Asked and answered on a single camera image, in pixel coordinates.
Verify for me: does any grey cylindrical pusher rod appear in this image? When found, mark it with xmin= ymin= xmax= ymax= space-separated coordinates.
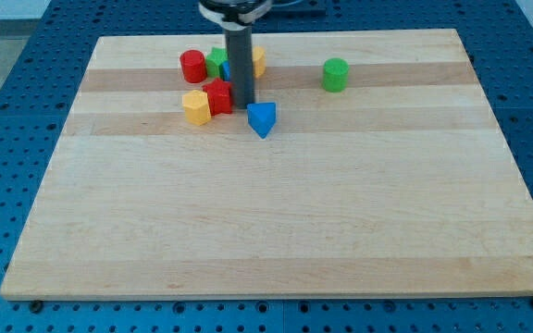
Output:
xmin=225 ymin=26 xmax=255 ymax=109

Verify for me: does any green star block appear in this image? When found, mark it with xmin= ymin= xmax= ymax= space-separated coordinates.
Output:
xmin=205 ymin=47 xmax=228 ymax=78

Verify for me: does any red star block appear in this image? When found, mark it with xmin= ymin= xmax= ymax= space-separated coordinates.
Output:
xmin=202 ymin=78 xmax=232 ymax=116

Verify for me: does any yellow block behind rod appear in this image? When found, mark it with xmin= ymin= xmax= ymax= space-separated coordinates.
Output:
xmin=252 ymin=46 xmax=267 ymax=78

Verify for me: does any blue cube block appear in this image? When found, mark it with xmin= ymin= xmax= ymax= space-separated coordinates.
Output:
xmin=220 ymin=61 xmax=230 ymax=81

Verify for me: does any red cylinder block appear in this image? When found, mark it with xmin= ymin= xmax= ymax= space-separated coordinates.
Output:
xmin=180 ymin=50 xmax=207 ymax=83

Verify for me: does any yellow hexagon block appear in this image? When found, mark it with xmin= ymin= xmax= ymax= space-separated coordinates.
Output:
xmin=182 ymin=90 xmax=212 ymax=126

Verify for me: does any blue triangle block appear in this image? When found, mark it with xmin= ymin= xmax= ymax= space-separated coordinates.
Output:
xmin=247 ymin=102 xmax=277 ymax=139

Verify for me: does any green cylinder block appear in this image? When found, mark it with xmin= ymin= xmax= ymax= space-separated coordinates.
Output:
xmin=322 ymin=57 xmax=350 ymax=93

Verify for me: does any wooden board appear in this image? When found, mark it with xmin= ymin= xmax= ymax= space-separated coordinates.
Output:
xmin=0 ymin=29 xmax=533 ymax=301

